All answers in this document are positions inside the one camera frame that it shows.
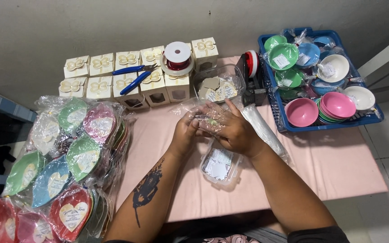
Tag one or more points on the group of cream gift boxes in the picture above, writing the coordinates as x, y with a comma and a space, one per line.
100, 87

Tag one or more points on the large clear plastic container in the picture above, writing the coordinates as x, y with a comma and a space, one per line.
230, 72

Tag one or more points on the black tape dispenser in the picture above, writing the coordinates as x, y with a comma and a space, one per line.
254, 94

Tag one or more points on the blue plastic basket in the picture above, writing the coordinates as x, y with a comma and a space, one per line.
275, 101

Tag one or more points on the heap of heart paper tags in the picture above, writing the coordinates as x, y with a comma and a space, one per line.
218, 89

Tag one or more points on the small clear plastic container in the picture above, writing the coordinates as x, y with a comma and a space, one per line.
220, 167

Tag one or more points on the person's left hand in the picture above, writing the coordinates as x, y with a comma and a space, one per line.
183, 133

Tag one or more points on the pink table cover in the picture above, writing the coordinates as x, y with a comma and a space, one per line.
333, 162

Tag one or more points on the stack of white paper labels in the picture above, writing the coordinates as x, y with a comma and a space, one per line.
218, 165

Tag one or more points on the blue striped cushion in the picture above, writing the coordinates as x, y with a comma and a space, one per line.
5, 104

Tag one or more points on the clear plastic bag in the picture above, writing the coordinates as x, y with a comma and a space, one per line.
189, 108

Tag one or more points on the person's grey and black clothing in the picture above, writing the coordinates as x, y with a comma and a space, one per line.
268, 235

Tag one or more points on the bundle of clear plastic bags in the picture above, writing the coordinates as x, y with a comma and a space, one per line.
263, 130

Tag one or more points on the heap of coloured plastic bowls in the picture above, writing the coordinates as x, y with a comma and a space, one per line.
336, 104

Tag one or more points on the white tape roll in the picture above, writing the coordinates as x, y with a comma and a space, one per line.
167, 69

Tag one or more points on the person's right hand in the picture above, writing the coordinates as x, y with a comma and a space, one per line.
240, 135

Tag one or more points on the pile of wrapped heart dishes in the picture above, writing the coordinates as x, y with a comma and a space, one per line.
62, 168

